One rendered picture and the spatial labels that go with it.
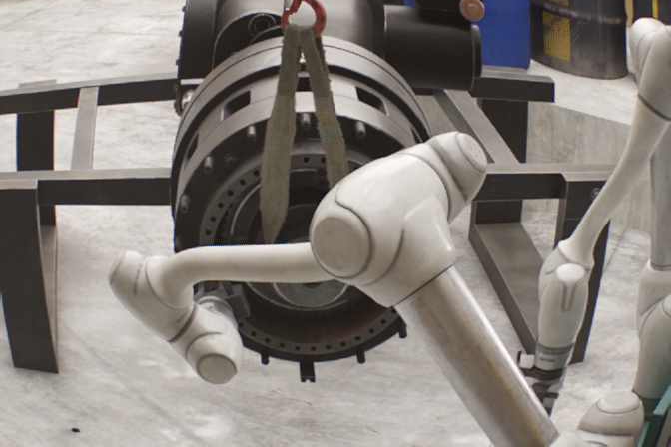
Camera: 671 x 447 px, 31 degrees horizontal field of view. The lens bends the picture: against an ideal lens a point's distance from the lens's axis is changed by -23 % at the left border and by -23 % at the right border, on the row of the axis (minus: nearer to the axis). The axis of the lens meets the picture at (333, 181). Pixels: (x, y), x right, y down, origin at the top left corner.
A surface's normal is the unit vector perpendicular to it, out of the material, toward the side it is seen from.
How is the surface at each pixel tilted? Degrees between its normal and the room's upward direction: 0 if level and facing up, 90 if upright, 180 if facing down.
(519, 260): 0
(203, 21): 56
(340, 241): 86
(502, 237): 0
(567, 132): 90
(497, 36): 90
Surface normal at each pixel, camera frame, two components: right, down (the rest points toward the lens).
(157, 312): -0.07, 0.56
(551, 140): -0.40, 0.30
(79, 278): 0.04, -0.94
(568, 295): -0.11, 0.11
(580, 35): -0.14, 0.33
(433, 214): 0.71, -0.42
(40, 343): 0.15, 0.34
